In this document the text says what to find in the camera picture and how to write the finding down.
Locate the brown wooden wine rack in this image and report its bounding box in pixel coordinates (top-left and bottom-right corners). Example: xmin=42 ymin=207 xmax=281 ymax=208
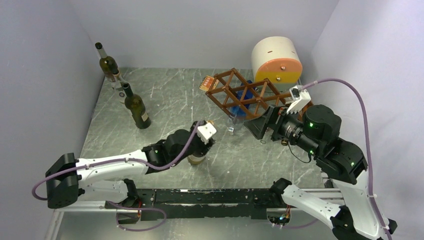
xmin=199 ymin=68 xmax=300 ymax=120

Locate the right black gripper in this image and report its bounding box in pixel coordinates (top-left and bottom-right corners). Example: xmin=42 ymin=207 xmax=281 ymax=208
xmin=243 ymin=103 xmax=321 ymax=156

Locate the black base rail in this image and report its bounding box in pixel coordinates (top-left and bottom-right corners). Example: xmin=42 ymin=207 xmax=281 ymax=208
xmin=104 ymin=188 xmax=287 ymax=221

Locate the small orange card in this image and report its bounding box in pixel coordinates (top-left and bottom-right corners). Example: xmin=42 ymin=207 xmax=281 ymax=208
xmin=199 ymin=75 xmax=214 ymax=92

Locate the dark green black-capped bottle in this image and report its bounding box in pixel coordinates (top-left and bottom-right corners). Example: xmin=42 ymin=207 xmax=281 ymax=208
xmin=122 ymin=82 xmax=152 ymax=129

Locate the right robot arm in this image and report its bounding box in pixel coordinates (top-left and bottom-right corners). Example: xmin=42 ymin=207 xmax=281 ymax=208
xmin=244 ymin=104 xmax=397 ymax=240

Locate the clear blue-label bottle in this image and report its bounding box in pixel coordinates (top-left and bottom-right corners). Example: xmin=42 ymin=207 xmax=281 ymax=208
xmin=226 ymin=86 xmax=259 ymax=136

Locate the clear square black-capped bottle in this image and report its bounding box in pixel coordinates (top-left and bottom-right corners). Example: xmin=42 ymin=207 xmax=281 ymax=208
xmin=259 ymin=139 xmax=289 ymax=147

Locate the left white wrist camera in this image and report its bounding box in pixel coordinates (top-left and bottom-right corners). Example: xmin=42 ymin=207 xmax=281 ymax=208
xmin=196 ymin=121 xmax=217 ymax=145

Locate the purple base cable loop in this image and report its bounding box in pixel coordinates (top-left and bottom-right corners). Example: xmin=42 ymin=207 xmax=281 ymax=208
xmin=105 ymin=200 xmax=168 ymax=233

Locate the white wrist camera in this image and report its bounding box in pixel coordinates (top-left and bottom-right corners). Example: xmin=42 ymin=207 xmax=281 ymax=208
xmin=286 ymin=85 xmax=311 ymax=114
xmin=196 ymin=121 xmax=217 ymax=145

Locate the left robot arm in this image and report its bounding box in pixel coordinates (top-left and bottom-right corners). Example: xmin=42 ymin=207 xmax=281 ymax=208
xmin=45 ymin=124 xmax=217 ymax=209

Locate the dark gold-capped wine bottle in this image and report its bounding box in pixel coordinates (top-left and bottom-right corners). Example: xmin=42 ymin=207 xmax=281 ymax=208
xmin=187 ymin=120 xmax=214 ymax=165

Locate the olive green wine bottle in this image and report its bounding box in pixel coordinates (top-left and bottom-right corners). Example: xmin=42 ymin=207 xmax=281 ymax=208
xmin=94 ymin=42 xmax=118 ymax=83

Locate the cream orange cylinder container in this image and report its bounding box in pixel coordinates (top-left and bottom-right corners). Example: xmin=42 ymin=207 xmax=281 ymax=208
xmin=251 ymin=36 xmax=303 ymax=86

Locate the clear round liquor bottle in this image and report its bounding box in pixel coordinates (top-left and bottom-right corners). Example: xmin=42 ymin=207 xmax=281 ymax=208
xmin=111 ymin=67 xmax=126 ymax=105

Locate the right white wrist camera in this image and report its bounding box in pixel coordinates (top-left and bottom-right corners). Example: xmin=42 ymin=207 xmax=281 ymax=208
xmin=286 ymin=85 xmax=311 ymax=114

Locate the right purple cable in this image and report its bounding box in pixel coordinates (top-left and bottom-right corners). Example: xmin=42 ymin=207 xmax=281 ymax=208
xmin=301 ymin=78 xmax=393 ymax=240

